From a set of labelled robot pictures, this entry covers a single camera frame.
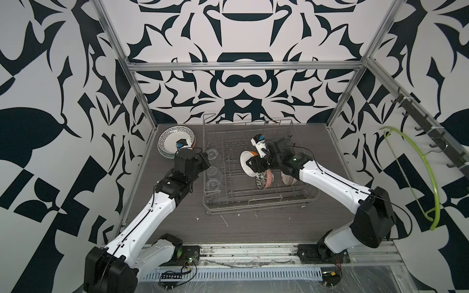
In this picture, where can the black wall hook rail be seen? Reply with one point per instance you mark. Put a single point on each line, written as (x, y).
(425, 124)

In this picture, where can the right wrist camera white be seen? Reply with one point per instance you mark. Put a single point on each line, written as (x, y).
(258, 141)

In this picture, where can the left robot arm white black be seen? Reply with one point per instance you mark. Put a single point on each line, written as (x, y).
(124, 262)

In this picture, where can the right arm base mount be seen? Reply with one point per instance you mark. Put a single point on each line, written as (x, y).
(311, 253)

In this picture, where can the white orange small bowl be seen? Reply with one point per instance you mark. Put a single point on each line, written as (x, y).
(245, 158)

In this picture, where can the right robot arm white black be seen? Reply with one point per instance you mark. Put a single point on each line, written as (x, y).
(372, 208)

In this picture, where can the clear smooth plastic cup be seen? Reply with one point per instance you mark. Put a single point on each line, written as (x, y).
(212, 154)

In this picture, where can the white slotted cable duct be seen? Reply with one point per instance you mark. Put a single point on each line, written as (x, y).
(215, 274)

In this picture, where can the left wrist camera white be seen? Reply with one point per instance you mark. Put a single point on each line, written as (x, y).
(182, 143)

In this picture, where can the aluminium frame bars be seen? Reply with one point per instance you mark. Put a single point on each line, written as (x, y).
(366, 63)

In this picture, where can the pink ribbed bowl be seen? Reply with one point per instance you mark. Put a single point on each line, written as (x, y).
(288, 180)

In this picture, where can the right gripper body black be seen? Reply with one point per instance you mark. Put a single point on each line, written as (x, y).
(269, 160)

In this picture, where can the black white patterned bowl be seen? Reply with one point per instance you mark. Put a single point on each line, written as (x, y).
(264, 180)

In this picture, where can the clear faceted plastic cup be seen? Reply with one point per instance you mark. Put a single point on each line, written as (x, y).
(213, 186)

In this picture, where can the black usb hub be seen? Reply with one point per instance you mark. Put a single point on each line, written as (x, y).
(170, 276)

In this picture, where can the green plastic hanger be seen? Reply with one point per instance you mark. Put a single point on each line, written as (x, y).
(433, 214)

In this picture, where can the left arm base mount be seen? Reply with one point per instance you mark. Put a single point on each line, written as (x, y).
(183, 255)

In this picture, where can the frosted textured plastic cup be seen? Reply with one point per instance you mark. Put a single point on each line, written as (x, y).
(213, 172)

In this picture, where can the teal red striped bowl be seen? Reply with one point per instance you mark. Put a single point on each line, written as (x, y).
(168, 150)

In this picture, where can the small round black device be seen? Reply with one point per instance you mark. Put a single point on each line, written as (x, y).
(331, 278)

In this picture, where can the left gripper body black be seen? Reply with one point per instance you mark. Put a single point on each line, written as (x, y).
(201, 165)

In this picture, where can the zigzag rim white bowl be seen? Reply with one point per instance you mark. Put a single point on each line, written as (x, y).
(175, 133)

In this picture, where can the grey wire dish rack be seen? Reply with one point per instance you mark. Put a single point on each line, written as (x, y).
(241, 177)

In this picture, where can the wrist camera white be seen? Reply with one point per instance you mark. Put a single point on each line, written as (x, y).
(258, 141)
(182, 143)

